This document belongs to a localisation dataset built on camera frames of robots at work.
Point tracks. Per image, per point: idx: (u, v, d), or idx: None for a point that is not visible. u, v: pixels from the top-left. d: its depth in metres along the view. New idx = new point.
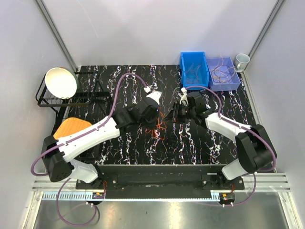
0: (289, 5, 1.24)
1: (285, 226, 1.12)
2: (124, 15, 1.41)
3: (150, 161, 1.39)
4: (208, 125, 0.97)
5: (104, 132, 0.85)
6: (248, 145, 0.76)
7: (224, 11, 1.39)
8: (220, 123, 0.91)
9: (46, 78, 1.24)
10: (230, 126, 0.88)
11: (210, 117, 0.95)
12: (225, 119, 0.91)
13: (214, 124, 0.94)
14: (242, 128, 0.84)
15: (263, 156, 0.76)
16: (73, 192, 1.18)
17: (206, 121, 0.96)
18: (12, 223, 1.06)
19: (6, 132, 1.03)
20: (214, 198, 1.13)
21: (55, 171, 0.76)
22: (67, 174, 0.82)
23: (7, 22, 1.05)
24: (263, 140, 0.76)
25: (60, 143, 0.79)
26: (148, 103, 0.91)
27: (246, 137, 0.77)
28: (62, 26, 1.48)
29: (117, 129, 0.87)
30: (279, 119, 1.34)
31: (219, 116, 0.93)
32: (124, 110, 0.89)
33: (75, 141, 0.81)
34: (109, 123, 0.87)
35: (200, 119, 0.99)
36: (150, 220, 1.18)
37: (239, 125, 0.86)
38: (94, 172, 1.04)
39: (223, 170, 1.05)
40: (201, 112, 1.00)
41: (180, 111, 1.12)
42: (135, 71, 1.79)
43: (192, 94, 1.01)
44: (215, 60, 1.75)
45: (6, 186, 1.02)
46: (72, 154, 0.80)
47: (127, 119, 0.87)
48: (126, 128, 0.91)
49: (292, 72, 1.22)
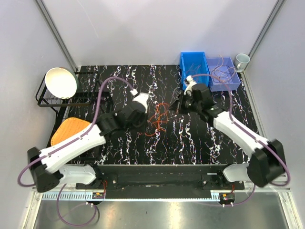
0: (289, 5, 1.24)
1: (285, 226, 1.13)
2: (124, 15, 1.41)
3: (150, 161, 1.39)
4: (216, 124, 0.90)
5: (87, 140, 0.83)
6: (264, 162, 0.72)
7: (224, 11, 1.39)
8: (231, 129, 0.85)
9: (46, 78, 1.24)
10: (242, 135, 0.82)
11: (221, 119, 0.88)
12: (238, 126, 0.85)
13: (224, 126, 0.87)
14: (259, 143, 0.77)
15: (275, 174, 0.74)
16: (72, 192, 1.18)
17: (214, 120, 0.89)
18: (11, 223, 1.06)
19: (6, 132, 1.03)
20: (214, 198, 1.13)
21: (39, 182, 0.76)
22: (55, 183, 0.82)
23: (7, 22, 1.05)
24: (281, 161, 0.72)
25: (43, 155, 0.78)
26: (134, 109, 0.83)
27: (263, 154, 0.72)
28: (62, 26, 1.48)
29: (101, 136, 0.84)
30: (279, 119, 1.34)
31: (231, 119, 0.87)
32: (109, 116, 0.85)
33: (57, 153, 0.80)
34: (93, 131, 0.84)
35: (207, 116, 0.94)
36: (149, 220, 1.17)
37: (256, 138, 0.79)
38: (91, 174, 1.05)
39: (223, 171, 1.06)
40: (209, 109, 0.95)
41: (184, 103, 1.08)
42: (135, 71, 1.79)
43: (198, 87, 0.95)
44: (215, 60, 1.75)
45: (6, 186, 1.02)
46: (55, 165, 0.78)
47: (113, 124, 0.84)
48: (111, 134, 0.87)
49: (292, 72, 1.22)
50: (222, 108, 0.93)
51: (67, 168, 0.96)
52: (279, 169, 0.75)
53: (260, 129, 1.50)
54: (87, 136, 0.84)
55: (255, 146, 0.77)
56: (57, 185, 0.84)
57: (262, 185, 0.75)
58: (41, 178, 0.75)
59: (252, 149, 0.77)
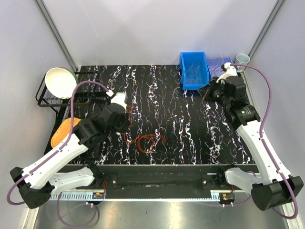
0: (289, 5, 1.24)
1: (285, 226, 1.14)
2: (124, 15, 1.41)
3: (150, 161, 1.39)
4: (239, 130, 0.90)
5: (68, 151, 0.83)
6: (276, 196, 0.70)
7: (224, 11, 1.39)
8: (257, 145, 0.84)
9: (45, 78, 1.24)
10: (264, 159, 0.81)
11: (249, 131, 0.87)
12: (265, 145, 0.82)
13: (248, 137, 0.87)
14: (279, 175, 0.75)
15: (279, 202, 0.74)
16: (72, 192, 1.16)
17: (241, 127, 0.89)
18: (11, 223, 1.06)
19: (6, 132, 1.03)
20: (214, 198, 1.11)
21: (27, 201, 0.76)
22: (46, 196, 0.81)
23: (7, 22, 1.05)
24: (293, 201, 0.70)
25: (25, 174, 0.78)
26: (112, 111, 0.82)
27: (279, 189, 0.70)
28: (62, 26, 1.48)
29: (80, 144, 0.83)
30: (279, 120, 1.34)
31: (260, 136, 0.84)
32: (88, 121, 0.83)
33: (39, 169, 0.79)
34: (71, 140, 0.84)
35: (234, 116, 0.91)
36: (149, 220, 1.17)
37: (279, 170, 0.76)
38: (87, 176, 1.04)
39: (225, 172, 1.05)
40: (238, 110, 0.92)
41: (214, 92, 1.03)
42: (136, 71, 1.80)
43: (234, 81, 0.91)
44: (215, 60, 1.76)
45: (6, 186, 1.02)
46: (39, 182, 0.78)
47: (93, 130, 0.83)
48: (92, 140, 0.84)
49: (292, 72, 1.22)
50: (254, 113, 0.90)
51: (59, 177, 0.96)
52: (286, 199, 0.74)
53: None
54: (67, 147, 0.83)
55: (274, 177, 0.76)
56: (50, 197, 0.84)
57: (262, 208, 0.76)
58: (29, 196, 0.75)
59: (269, 178, 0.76)
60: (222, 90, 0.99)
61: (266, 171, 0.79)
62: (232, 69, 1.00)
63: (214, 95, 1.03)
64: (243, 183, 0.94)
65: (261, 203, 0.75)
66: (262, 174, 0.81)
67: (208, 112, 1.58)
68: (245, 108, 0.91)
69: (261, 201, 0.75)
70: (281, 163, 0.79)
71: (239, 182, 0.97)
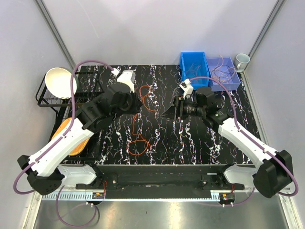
0: (289, 5, 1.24)
1: (285, 226, 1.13)
2: (123, 15, 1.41)
3: (150, 161, 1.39)
4: (220, 131, 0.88)
5: (72, 138, 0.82)
6: (273, 174, 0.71)
7: (223, 11, 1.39)
8: (239, 138, 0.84)
9: (46, 78, 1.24)
10: (249, 145, 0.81)
11: (227, 127, 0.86)
12: (245, 134, 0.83)
13: (228, 133, 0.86)
14: (268, 154, 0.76)
15: (282, 185, 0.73)
16: (72, 192, 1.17)
17: (219, 127, 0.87)
18: (12, 223, 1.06)
19: (7, 132, 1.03)
20: (214, 198, 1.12)
21: (38, 188, 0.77)
22: (57, 183, 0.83)
23: (7, 22, 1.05)
24: (290, 173, 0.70)
25: (31, 162, 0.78)
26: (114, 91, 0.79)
27: (271, 166, 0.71)
28: (62, 26, 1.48)
29: (85, 130, 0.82)
30: (279, 120, 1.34)
31: (238, 128, 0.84)
32: (92, 104, 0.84)
33: (45, 157, 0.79)
34: (76, 126, 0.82)
35: (211, 122, 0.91)
36: (149, 220, 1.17)
37: (265, 149, 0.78)
38: (91, 173, 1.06)
39: (225, 172, 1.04)
40: (213, 115, 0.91)
41: (185, 107, 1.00)
42: (136, 71, 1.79)
43: (203, 90, 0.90)
44: (215, 59, 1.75)
45: (6, 186, 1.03)
46: (46, 170, 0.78)
47: (96, 112, 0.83)
48: (96, 124, 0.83)
49: (292, 72, 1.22)
50: (227, 113, 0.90)
51: (67, 168, 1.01)
52: (287, 179, 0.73)
53: (260, 129, 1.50)
54: (71, 132, 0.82)
55: (263, 157, 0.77)
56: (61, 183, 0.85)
57: (269, 195, 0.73)
58: (38, 184, 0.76)
59: (259, 160, 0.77)
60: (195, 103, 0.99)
61: (256, 156, 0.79)
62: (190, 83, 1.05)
63: (186, 110, 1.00)
64: (243, 178, 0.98)
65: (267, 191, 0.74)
66: (254, 160, 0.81)
67: None
68: (218, 111, 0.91)
69: (265, 188, 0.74)
70: (264, 143, 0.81)
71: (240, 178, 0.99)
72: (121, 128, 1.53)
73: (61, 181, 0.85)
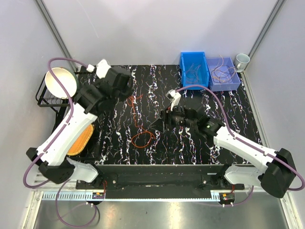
0: (289, 5, 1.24)
1: (285, 226, 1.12)
2: (123, 15, 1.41)
3: (150, 161, 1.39)
4: (216, 141, 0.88)
5: (76, 124, 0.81)
6: (279, 175, 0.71)
7: (224, 11, 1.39)
8: (237, 146, 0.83)
9: (45, 79, 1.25)
10: (249, 150, 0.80)
11: (222, 137, 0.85)
12: (243, 141, 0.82)
13: (225, 142, 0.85)
14: (269, 156, 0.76)
15: (289, 181, 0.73)
16: (73, 192, 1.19)
17: (215, 138, 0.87)
18: (12, 223, 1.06)
19: (7, 132, 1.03)
20: (214, 198, 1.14)
21: (53, 177, 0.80)
22: (70, 171, 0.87)
23: (7, 22, 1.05)
24: (294, 170, 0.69)
25: (40, 152, 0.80)
26: (116, 73, 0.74)
27: (276, 169, 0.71)
28: (62, 26, 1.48)
29: (87, 114, 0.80)
30: (279, 120, 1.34)
31: (233, 136, 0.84)
32: (92, 87, 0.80)
33: (52, 146, 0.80)
34: (77, 112, 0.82)
35: (205, 135, 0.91)
36: (149, 221, 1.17)
37: (265, 152, 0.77)
38: (94, 170, 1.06)
39: (226, 175, 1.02)
40: (205, 127, 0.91)
41: (174, 118, 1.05)
42: (135, 71, 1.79)
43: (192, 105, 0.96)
44: (215, 59, 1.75)
45: (7, 185, 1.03)
46: (56, 158, 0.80)
47: (96, 95, 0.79)
48: (98, 107, 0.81)
49: (292, 72, 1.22)
50: (218, 122, 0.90)
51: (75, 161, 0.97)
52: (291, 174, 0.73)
53: (260, 129, 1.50)
54: (74, 119, 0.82)
55: (266, 161, 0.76)
56: (73, 170, 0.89)
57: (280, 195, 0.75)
58: (52, 174, 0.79)
59: (263, 164, 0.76)
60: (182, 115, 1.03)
61: (258, 161, 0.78)
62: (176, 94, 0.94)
63: (175, 120, 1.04)
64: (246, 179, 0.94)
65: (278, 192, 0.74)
66: (257, 165, 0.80)
67: (208, 112, 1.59)
68: (209, 121, 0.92)
69: (274, 189, 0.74)
70: (262, 146, 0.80)
71: (242, 177, 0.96)
72: (121, 128, 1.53)
73: (72, 168, 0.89)
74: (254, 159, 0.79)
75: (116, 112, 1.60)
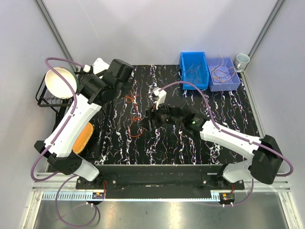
0: (289, 6, 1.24)
1: (285, 226, 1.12)
2: (123, 15, 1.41)
3: (150, 161, 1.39)
4: (203, 137, 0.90)
5: (80, 114, 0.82)
6: (266, 161, 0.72)
7: (223, 11, 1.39)
8: (222, 137, 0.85)
9: (46, 79, 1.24)
10: (235, 141, 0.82)
11: (208, 131, 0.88)
12: (228, 132, 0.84)
13: (211, 136, 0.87)
14: (254, 144, 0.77)
15: (277, 167, 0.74)
16: (73, 192, 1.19)
17: (201, 133, 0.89)
18: (12, 223, 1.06)
19: (7, 132, 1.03)
20: (214, 198, 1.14)
21: (61, 169, 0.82)
22: (78, 162, 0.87)
23: (7, 22, 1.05)
24: (279, 154, 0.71)
25: (47, 145, 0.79)
26: (121, 64, 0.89)
27: (263, 156, 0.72)
28: (62, 26, 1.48)
29: (91, 104, 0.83)
30: (279, 120, 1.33)
31: (218, 128, 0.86)
32: (95, 77, 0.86)
33: (59, 138, 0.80)
34: (81, 103, 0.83)
35: (192, 131, 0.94)
36: (149, 221, 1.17)
37: (250, 140, 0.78)
38: (96, 169, 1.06)
39: (224, 175, 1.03)
40: (191, 123, 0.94)
41: (159, 115, 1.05)
42: (136, 71, 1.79)
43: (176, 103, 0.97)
44: (215, 59, 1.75)
45: (6, 185, 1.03)
46: (65, 149, 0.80)
47: (100, 83, 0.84)
48: (101, 97, 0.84)
49: (292, 72, 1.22)
50: (203, 118, 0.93)
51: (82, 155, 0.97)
52: (279, 160, 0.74)
53: (260, 129, 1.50)
54: (78, 109, 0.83)
55: (251, 148, 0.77)
56: (82, 161, 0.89)
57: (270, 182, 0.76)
58: (60, 165, 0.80)
59: (249, 152, 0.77)
60: (167, 112, 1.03)
61: (244, 150, 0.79)
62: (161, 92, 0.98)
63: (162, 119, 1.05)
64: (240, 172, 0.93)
65: (267, 179, 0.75)
66: (244, 154, 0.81)
67: (208, 112, 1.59)
68: (195, 118, 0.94)
69: (264, 176, 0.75)
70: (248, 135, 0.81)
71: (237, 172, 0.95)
72: (121, 128, 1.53)
73: (81, 159, 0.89)
74: (241, 148, 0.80)
75: (116, 112, 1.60)
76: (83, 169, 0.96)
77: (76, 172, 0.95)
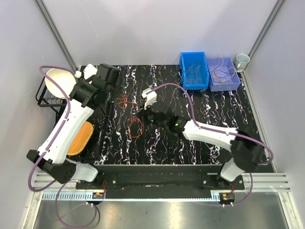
0: (289, 5, 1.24)
1: (285, 226, 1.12)
2: (124, 15, 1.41)
3: (150, 161, 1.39)
4: (188, 136, 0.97)
5: (75, 118, 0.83)
6: (243, 149, 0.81)
7: (223, 11, 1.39)
8: (204, 133, 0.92)
9: (46, 82, 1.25)
10: (214, 135, 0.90)
11: (189, 130, 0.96)
12: (206, 128, 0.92)
13: (193, 134, 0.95)
14: (230, 135, 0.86)
15: (257, 152, 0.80)
16: (73, 192, 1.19)
17: (184, 133, 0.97)
18: (12, 223, 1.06)
19: (7, 131, 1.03)
20: (214, 198, 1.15)
21: (58, 177, 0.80)
22: (73, 169, 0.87)
23: (7, 22, 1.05)
24: (252, 139, 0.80)
25: (42, 152, 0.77)
26: (107, 68, 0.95)
27: (239, 144, 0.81)
28: (62, 26, 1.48)
29: (85, 108, 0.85)
30: (279, 120, 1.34)
31: (198, 126, 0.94)
32: (85, 82, 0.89)
33: (54, 143, 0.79)
34: (75, 108, 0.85)
35: (177, 133, 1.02)
36: (149, 221, 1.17)
37: (226, 131, 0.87)
38: (94, 168, 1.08)
39: (221, 175, 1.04)
40: (174, 126, 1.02)
41: (147, 115, 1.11)
42: (136, 71, 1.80)
43: (159, 109, 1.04)
44: (215, 59, 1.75)
45: (6, 185, 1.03)
46: (59, 155, 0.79)
47: (91, 88, 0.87)
48: (94, 100, 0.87)
49: (292, 72, 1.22)
50: (185, 119, 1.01)
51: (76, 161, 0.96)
52: (257, 146, 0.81)
53: (260, 129, 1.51)
54: (72, 114, 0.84)
55: (228, 139, 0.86)
56: (75, 168, 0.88)
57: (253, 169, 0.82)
58: (57, 172, 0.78)
59: (228, 142, 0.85)
60: (153, 115, 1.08)
61: (223, 141, 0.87)
62: (151, 94, 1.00)
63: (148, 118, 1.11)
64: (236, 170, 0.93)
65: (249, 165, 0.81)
66: (224, 146, 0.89)
67: (208, 112, 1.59)
68: (177, 120, 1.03)
69: (246, 164, 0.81)
70: (225, 128, 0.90)
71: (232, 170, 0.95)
72: (121, 128, 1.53)
73: (75, 166, 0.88)
74: (220, 140, 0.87)
75: (116, 112, 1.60)
76: (81, 170, 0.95)
77: (74, 176, 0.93)
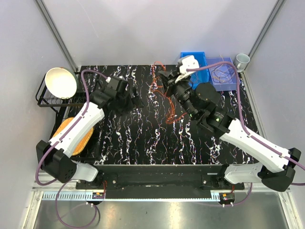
0: (289, 5, 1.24)
1: (285, 226, 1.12)
2: (123, 15, 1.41)
3: (150, 161, 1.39)
4: (225, 137, 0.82)
5: (90, 117, 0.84)
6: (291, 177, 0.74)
7: (223, 11, 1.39)
8: (251, 145, 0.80)
9: (45, 84, 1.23)
10: (265, 151, 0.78)
11: (235, 135, 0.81)
12: (257, 140, 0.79)
13: (237, 140, 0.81)
14: (285, 159, 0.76)
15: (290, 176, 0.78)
16: (73, 192, 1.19)
17: (225, 134, 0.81)
18: (12, 223, 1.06)
19: (7, 131, 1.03)
20: (214, 198, 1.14)
21: (61, 171, 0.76)
22: (73, 170, 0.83)
23: (7, 21, 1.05)
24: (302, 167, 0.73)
25: (54, 141, 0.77)
26: (118, 78, 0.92)
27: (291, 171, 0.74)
28: (62, 26, 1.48)
29: (100, 109, 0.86)
30: (279, 120, 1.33)
31: (248, 134, 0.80)
32: (99, 92, 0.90)
33: (67, 135, 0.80)
34: (91, 108, 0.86)
35: (212, 127, 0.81)
36: (149, 221, 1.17)
37: (282, 154, 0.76)
38: (94, 168, 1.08)
39: (226, 176, 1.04)
40: (213, 119, 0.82)
41: (177, 89, 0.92)
42: (136, 71, 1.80)
43: (209, 95, 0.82)
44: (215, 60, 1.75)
45: (6, 185, 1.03)
46: (70, 148, 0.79)
47: (105, 97, 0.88)
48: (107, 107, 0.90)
49: (292, 72, 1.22)
50: (226, 114, 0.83)
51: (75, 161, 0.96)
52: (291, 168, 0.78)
53: (260, 129, 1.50)
54: (88, 113, 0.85)
55: (282, 163, 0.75)
56: (76, 170, 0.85)
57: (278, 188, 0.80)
58: (63, 165, 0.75)
59: (280, 167, 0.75)
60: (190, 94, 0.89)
61: (273, 163, 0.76)
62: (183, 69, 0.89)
63: (180, 94, 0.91)
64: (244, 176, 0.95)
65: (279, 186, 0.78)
66: (268, 166, 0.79)
67: None
68: (217, 113, 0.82)
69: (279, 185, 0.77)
70: (276, 146, 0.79)
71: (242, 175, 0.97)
72: (121, 128, 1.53)
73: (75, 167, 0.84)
74: (270, 161, 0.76)
75: None
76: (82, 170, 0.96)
77: (75, 176, 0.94)
